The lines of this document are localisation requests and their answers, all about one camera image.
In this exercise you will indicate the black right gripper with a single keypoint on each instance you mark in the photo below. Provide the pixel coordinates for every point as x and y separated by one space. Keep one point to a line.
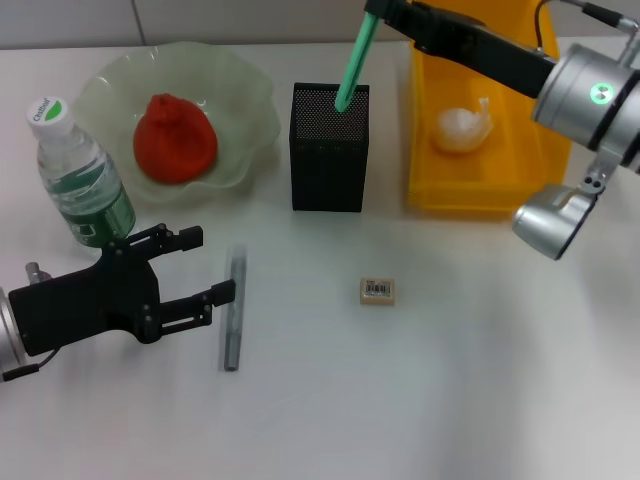
480 47

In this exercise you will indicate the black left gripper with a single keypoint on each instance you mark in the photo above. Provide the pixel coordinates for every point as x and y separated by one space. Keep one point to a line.
85 310

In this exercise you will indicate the grey metallic pen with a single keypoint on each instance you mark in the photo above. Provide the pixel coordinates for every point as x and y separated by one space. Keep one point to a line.
234 320

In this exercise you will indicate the mint green utility knife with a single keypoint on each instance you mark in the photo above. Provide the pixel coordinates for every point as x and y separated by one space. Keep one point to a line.
355 65

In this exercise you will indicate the red-orange soft orange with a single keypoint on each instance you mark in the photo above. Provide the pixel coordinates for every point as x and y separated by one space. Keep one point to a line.
175 145

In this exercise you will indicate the clear bottle with green label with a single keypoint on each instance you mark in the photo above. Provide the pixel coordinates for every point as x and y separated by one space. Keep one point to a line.
90 205

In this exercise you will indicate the white paper ball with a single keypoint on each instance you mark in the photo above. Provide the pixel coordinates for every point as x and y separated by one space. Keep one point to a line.
457 130

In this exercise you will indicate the beige eraser with barcode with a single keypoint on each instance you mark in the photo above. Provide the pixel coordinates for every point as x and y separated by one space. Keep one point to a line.
376 292

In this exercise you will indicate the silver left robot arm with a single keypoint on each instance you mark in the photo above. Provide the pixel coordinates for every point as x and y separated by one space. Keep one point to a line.
7 335

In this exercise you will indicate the black mesh pen holder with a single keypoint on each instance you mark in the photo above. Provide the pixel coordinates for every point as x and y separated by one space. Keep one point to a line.
327 170

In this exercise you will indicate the pale green glass fruit plate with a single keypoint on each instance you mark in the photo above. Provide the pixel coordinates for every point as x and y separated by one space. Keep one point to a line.
240 100

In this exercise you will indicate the yellow plastic bin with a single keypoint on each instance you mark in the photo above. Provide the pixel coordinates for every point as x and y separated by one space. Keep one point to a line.
450 190

